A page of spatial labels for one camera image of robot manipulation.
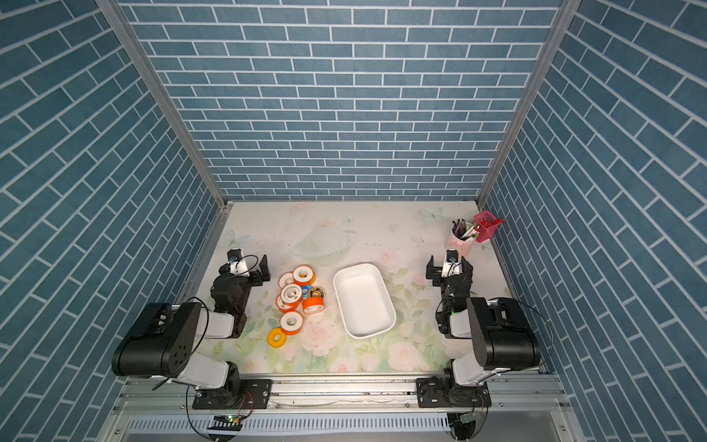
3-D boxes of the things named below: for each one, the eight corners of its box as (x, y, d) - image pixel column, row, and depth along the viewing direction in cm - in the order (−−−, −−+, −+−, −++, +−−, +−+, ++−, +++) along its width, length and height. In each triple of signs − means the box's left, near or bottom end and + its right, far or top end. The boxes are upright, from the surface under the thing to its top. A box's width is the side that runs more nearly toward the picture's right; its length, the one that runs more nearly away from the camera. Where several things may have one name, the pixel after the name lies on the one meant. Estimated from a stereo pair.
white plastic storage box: (349, 348, 83) (348, 341, 79) (332, 281, 98) (331, 272, 93) (400, 332, 87) (402, 324, 82) (377, 270, 102) (377, 260, 97)
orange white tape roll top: (302, 291, 95) (300, 286, 92) (291, 277, 98) (288, 272, 96) (318, 280, 98) (317, 274, 95) (306, 266, 101) (305, 261, 99)
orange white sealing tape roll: (279, 334, 85) (277, 331, 83) (283, 313, 90) (281, 310, 88) (300, 334, 85) (299, 331, 83) (304, 313, 90) (302, 310, 88)
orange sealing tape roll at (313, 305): (302, 313, 90) (301, 308, 87) (304, 301, 92) (303, 296, 90) (323, 313, 90) (322, 308, 87) (325, 301, 92) (324, 296, 90)
